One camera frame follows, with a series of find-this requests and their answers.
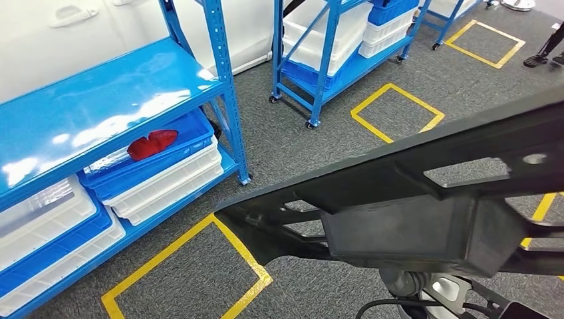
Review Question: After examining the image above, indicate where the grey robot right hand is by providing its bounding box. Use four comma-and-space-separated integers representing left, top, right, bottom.
379, 268, 414, 296

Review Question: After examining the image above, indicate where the black plastic frame part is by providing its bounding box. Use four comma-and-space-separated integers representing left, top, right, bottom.
214, 86, 564, 278

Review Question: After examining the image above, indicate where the blue wheeled shelf rack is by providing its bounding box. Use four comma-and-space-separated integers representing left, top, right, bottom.
269, 0, 435, 130
425, 0, 501, 51

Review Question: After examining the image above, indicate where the red plastic part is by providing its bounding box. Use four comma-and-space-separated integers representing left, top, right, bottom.
127, 129, 180, 161

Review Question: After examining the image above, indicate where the blue metal shelf rack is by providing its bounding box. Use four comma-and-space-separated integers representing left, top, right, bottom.
0, 0, 253, 319

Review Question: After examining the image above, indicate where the blue plastic bin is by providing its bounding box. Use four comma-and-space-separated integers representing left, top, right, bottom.
0, 204, 114, 298
78, 108, 215, 201
368, 0, 420, 27
281, 44, 367, 92

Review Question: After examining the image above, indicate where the person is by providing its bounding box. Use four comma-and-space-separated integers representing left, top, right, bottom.
523, 21, 564, 68

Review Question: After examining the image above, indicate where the silver round stand base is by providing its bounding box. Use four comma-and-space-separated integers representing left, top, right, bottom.
502, 0, 536, 12

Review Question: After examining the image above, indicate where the white car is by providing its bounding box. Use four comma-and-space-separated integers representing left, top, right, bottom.
0, 0, 294, 104

